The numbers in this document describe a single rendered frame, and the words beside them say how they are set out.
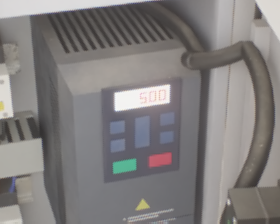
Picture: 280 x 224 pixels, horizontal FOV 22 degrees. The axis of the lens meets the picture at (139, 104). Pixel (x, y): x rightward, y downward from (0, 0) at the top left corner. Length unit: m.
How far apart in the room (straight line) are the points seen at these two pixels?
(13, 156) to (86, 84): 0.17
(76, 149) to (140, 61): 0.09
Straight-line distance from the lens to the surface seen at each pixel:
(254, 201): 0.44
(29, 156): 0.74
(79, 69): 0.60
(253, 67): 0.53
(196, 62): 0.56
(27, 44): 0.74
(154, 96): 0.60
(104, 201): 0.65
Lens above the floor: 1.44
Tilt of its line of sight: 30 degrees down
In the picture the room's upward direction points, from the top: straight up
